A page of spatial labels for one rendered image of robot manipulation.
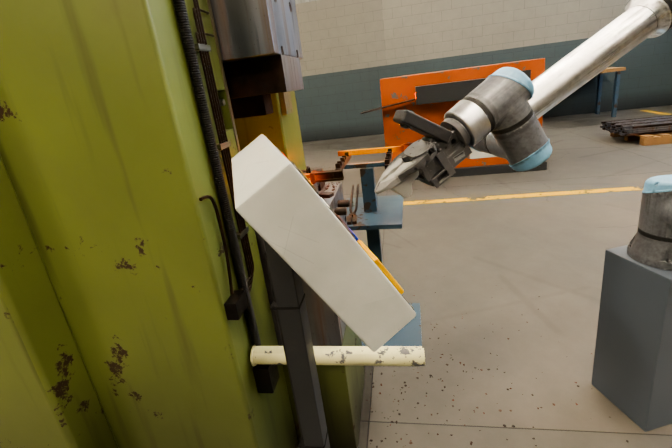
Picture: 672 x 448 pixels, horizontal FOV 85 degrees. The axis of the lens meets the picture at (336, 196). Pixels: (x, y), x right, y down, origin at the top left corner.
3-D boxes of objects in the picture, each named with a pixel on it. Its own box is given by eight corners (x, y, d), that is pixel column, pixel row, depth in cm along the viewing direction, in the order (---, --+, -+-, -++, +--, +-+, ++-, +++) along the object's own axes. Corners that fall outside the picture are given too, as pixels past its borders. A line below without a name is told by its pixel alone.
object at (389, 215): (403, 198, 191) (403, 194, 190) (402, 228, 154) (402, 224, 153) (347, 201, 197) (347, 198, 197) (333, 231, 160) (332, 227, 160)
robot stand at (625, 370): (637, 370, 150) (657, 237, 132) (697, 415, 129) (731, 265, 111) (590, 384, 147) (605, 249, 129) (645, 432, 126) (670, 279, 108)
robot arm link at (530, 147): (529, 144, 88) (506, 102, 84) (566, 152, 77) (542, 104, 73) (498, 168, 88) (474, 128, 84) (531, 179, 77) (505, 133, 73)
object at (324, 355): (424, 357, 92) (423, 339, 90) (425, 373, 87) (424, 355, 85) (259, 355, 100) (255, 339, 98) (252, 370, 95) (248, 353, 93)
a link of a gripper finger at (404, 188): (394, 213, 73) (429, 184, 73) (378, 192, 70) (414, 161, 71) (388, 209, 75) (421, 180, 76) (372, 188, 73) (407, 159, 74)
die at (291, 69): (304, 89, 117) (299, 57, 114) (286, 91, 98) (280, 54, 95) (185, 104, 124) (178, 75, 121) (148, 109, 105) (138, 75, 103)
